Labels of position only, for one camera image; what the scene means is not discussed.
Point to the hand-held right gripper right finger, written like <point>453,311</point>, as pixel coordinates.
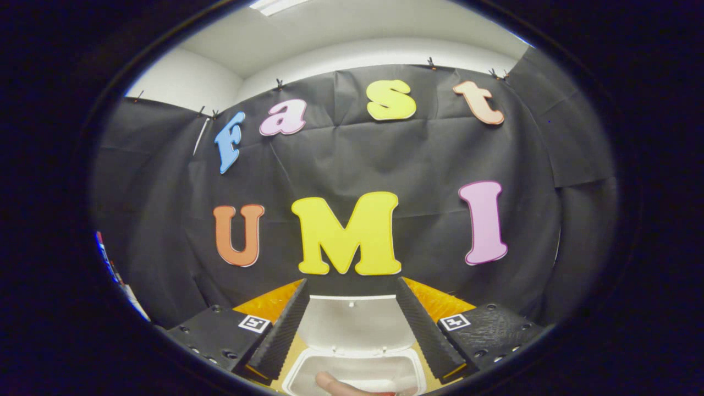
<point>423,333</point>

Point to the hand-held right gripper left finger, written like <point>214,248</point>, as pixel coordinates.
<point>283,333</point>

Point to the white desktop garbage bin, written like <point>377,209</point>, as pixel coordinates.
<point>352,324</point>

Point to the black backdrop cloth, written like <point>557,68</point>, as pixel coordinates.
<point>341,159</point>

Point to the ceiling light panel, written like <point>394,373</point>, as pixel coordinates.
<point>278,5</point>

